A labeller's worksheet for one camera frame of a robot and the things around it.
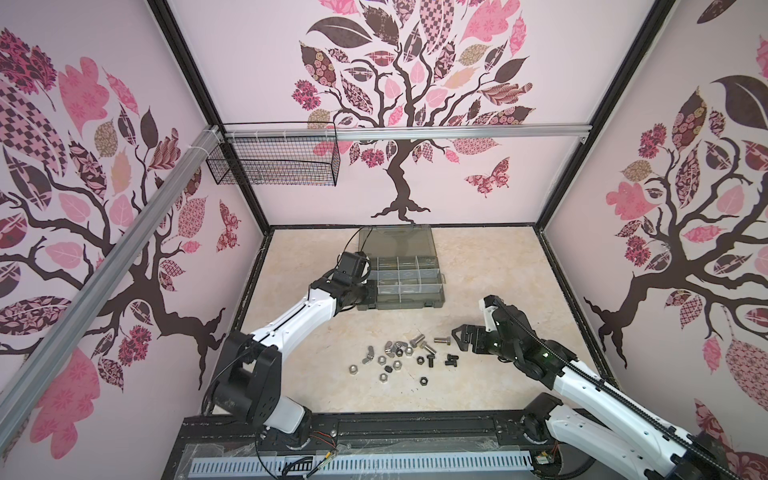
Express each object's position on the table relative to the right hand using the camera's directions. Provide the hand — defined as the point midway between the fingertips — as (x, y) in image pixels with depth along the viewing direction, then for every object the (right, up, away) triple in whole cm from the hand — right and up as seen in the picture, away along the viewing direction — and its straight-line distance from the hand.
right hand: (464, 330), depth 80 cm
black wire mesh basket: (-57, +54, +14) cm, 80 cm away
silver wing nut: (-26, -9, +5) cm, 28 cm away
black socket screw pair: (-3, -10, +5) cm, 12 cm away
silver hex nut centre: (-18, -11, +5) cm, 22 cm away
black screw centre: (-8, -10, +5) cm, 14 cm away
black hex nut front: (-11, -15, +1) cm, 18 cm away
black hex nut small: (-12, -10, +5) cm, 16 cm away
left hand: (-25, +9, +7) cm, 28 cm away
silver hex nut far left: (-31, -12, +3) cm, 34 cm away
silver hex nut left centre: (-23, -10, +5) cm, 26 cm away
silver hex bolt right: (-4, -5, +8) cm, 10 cm away
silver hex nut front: (-22, -14, +3) cm, 27 cm away
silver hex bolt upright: (-13, -6, +7) cm, 16 cm away
